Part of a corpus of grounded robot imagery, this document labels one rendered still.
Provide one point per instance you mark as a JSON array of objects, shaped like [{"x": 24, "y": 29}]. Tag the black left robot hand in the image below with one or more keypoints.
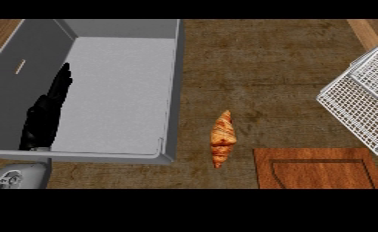
[{"x": 46, "y": 116}]

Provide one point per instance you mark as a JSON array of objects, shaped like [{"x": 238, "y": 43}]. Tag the brown wooden cutting board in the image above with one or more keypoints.
[{"x": 318, "y": 168}]

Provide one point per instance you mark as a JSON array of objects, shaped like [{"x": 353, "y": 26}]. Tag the open grey drawer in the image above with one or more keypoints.
[{"x": 119, "y": 92}]

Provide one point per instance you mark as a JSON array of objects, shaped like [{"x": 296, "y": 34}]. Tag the golden brown croissant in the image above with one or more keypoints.
[{"x": 223, "y": 138}]

